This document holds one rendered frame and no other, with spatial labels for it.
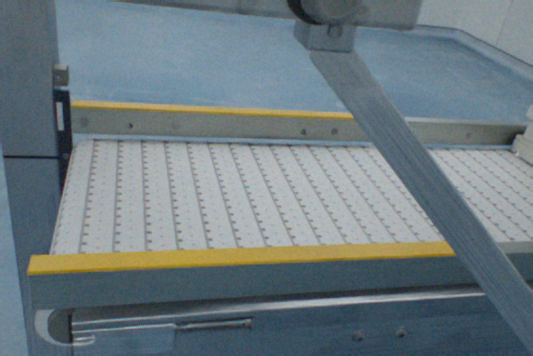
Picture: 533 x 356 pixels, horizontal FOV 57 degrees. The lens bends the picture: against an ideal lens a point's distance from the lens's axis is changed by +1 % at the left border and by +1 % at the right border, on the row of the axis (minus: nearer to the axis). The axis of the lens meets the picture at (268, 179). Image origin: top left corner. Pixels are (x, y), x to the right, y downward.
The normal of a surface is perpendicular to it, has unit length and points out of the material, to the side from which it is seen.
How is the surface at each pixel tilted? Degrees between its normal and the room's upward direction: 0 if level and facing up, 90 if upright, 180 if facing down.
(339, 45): 90
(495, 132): 90
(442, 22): 90
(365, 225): 0
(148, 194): 0
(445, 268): 90
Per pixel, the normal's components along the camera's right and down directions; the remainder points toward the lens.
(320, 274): 0.23, 0.51
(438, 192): -0.33, 0.37
